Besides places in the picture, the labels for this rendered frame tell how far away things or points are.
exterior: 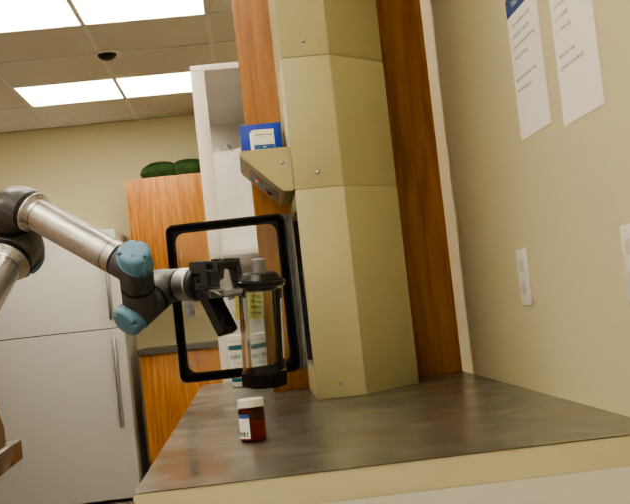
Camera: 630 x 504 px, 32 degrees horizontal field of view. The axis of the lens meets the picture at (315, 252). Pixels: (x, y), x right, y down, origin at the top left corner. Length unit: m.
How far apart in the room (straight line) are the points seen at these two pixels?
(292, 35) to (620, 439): 1.36
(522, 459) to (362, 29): 1.42
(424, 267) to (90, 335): 4.76
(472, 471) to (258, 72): 1.65
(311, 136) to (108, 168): 5.72
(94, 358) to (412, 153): 4.79
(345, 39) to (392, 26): 0.38
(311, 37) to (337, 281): 0.55
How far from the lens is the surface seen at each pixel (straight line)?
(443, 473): 1.43
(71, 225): 2.48
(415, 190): 2.85
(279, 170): 2.45
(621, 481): 1.49
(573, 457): 1.47
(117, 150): 8.14
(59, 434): 7.46
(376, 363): 2.48
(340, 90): 2.51
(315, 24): 2.52
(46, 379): 7.44
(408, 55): 2.91
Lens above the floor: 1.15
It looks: 3 degrees up
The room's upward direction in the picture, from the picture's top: 6 degrees counter-clockwise
